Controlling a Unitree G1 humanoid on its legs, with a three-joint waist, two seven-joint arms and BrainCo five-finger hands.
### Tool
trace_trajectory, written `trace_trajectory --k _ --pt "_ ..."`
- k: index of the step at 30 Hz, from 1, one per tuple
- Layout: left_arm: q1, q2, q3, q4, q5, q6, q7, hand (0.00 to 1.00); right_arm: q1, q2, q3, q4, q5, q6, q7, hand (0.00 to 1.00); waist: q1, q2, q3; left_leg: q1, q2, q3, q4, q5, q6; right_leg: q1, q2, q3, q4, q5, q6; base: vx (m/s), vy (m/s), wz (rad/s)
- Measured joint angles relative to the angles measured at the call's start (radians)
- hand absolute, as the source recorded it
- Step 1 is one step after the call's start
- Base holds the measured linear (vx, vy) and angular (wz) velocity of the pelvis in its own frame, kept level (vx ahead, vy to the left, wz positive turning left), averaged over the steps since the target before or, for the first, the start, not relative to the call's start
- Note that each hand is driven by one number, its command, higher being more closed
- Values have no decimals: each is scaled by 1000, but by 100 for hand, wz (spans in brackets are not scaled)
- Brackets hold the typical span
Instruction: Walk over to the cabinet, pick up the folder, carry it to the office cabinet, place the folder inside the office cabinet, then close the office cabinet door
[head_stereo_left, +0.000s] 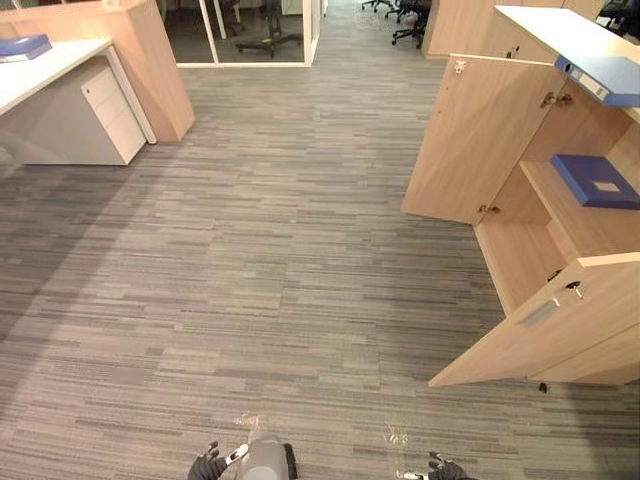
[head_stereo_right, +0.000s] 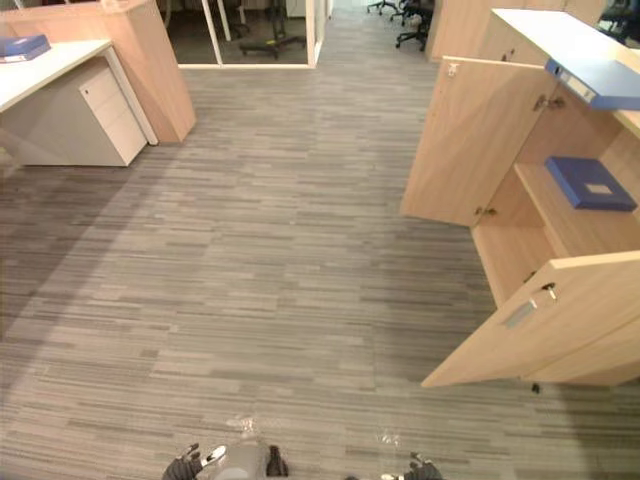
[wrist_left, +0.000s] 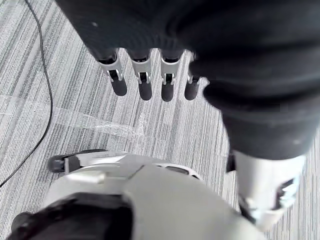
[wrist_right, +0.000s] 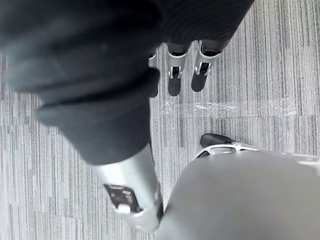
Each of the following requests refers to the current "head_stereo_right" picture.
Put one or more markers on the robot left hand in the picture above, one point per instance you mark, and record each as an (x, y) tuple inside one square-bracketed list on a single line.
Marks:
[(187, 465)]

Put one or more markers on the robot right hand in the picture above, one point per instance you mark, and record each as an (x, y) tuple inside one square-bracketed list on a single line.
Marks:
[(420, 470)]

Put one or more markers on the blue folder with spine label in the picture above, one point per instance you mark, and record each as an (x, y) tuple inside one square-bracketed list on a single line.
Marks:
[(610, 85)]

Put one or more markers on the black cabinet foot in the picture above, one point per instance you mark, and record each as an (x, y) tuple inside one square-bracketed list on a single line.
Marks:
[(535, 387)]

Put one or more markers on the cabinet door key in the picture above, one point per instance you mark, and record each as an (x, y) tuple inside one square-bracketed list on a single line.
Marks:
[(550, 290)]

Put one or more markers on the metal door hinge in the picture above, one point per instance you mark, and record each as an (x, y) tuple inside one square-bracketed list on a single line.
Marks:
[(550, 103), (485, 211)]

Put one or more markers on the wooden office cabinet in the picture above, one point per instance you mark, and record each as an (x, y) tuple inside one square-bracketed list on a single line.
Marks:
[(565, 220)]

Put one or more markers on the wooden cabinet door with latch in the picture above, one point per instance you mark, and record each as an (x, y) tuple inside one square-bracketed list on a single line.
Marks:
[(470, 140)]

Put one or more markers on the blue folder with white label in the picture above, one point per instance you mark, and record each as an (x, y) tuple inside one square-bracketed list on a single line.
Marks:
[(597, 182)]

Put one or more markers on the wooden partition cabinet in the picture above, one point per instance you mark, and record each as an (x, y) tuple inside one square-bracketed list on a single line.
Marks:
[(150, 60)]

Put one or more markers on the black office chair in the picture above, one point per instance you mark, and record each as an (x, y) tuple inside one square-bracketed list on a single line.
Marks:
[(415, 35), (382, 6)]

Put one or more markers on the white desk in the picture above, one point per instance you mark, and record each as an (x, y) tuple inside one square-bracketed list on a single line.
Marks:
[(50, 65)]

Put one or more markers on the black wheeled equipment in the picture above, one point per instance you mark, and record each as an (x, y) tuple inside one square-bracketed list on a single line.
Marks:
[(265, 47)]

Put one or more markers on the tall wooden cabinets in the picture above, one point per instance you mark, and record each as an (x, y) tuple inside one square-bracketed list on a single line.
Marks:
[(460, 25)]

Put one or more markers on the white framed glass partition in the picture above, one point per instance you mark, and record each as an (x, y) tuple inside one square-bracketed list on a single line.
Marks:
[(315, 30)]

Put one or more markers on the white drawer pedestal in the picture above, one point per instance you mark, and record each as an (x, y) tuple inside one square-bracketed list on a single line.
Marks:
[(112, 115)]

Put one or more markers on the white door latch bracket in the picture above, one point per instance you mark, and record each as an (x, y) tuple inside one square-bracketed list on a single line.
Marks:
[(453, 70)]

